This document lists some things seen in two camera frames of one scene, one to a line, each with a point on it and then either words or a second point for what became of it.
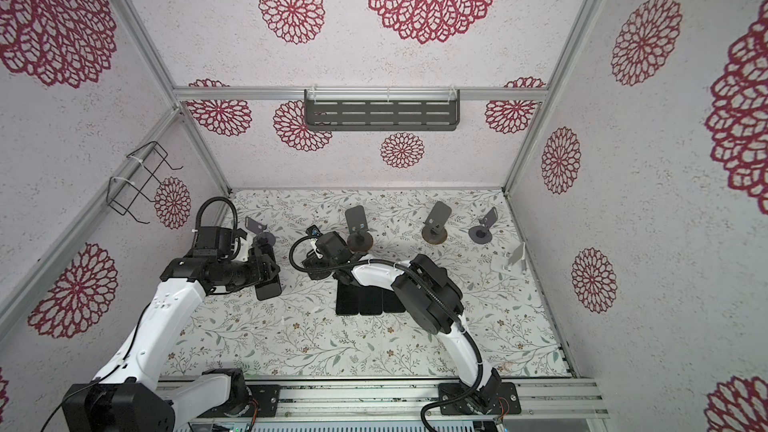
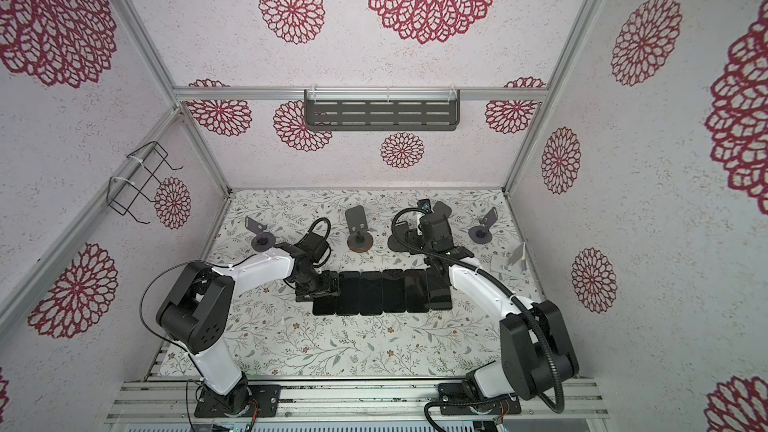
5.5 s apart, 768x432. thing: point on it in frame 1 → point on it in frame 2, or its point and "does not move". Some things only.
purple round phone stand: (482, 233) does not move
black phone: (391, 302) does not move
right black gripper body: (314, 262) → (417, 245)
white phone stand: (510, 262) does not move
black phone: (370, 300) does not move
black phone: (268, 289) → (326, 303)
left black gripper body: (239, 273) → (307, 286)
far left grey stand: (262, 238) does not move
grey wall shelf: (425, 108) does not move
